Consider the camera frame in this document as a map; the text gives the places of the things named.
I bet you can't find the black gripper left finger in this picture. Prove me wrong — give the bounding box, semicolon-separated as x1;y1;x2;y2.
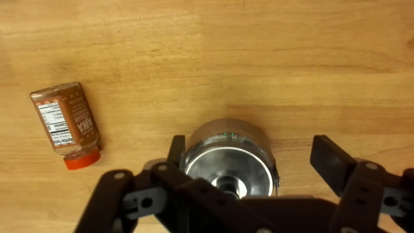
74;133;208;233

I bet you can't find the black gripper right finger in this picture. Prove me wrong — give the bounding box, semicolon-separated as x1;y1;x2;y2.
309;133;414;233

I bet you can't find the stainless steel teapot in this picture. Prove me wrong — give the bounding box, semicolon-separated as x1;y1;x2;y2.
182;116;281;200

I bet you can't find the spice bottle red cap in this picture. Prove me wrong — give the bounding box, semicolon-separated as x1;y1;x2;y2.
28;81;104;170

